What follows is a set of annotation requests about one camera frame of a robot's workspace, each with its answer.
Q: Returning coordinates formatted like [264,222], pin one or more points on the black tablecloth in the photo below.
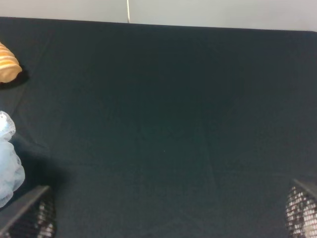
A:
[146,131]

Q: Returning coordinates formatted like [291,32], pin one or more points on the light blue bath loofah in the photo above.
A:
[12,174]

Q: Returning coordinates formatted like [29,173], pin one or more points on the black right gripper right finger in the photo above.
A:
[301,210]

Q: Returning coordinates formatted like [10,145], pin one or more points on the ridged bread loaf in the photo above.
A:
[9,65]

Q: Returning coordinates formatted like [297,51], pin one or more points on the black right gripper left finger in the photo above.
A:
[32,215]

